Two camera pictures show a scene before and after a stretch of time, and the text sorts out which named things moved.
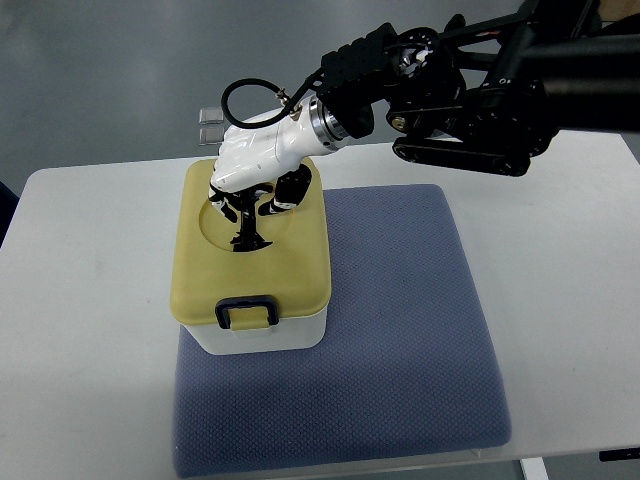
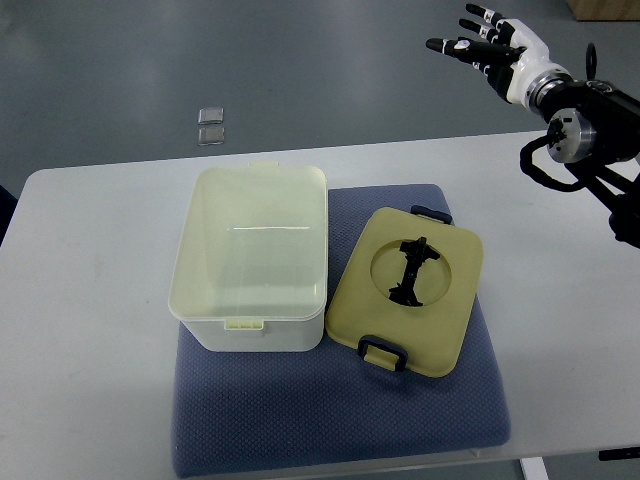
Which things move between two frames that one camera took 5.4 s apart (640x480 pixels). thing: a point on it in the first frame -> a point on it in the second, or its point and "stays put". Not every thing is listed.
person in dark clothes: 8,203 stays put
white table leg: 534,469 stays put
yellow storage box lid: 295,269 -> 407,298
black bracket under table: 627,453 stays put
